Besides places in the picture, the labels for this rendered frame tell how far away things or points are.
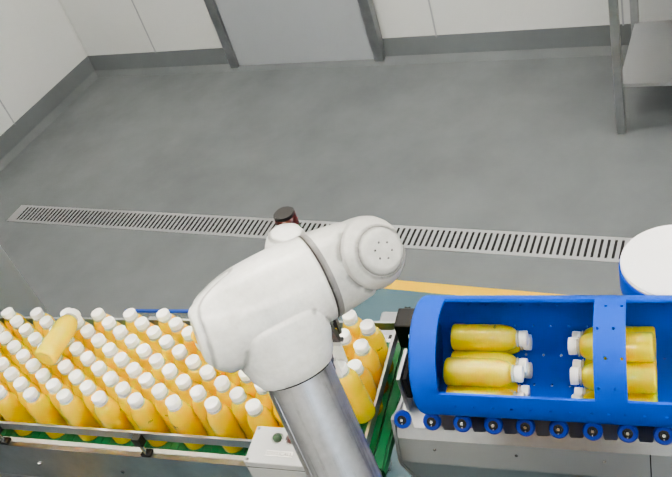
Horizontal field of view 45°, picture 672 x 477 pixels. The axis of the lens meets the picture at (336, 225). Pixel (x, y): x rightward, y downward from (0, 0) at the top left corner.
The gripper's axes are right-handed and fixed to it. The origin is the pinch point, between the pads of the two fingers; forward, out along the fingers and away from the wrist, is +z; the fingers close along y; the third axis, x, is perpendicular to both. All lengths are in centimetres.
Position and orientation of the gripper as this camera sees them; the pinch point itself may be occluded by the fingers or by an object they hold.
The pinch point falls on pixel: (336, 360)
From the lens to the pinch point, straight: 195.9
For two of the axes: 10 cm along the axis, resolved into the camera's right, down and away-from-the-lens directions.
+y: 2.6, -6.7, 7.0
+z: 2.6, 7.5, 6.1
